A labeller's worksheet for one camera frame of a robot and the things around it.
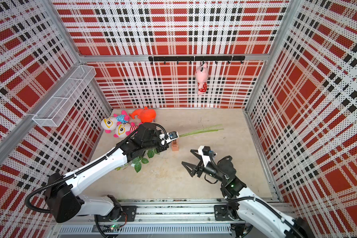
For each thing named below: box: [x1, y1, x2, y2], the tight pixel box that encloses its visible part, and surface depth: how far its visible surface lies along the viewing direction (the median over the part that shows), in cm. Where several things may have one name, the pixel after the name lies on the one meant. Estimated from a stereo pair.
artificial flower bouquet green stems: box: [115, 123, 225, 173], surface depth 74 cm
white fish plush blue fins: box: [100, 110, 130, 134], surface depth 107 cm
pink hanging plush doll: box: [194, 61, 209, 96], surface depth 95 cm
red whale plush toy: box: [128, 106, 157, 124], surface depth 111 cm
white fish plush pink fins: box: [113, 120, 139, 138], surface depth 101 cm
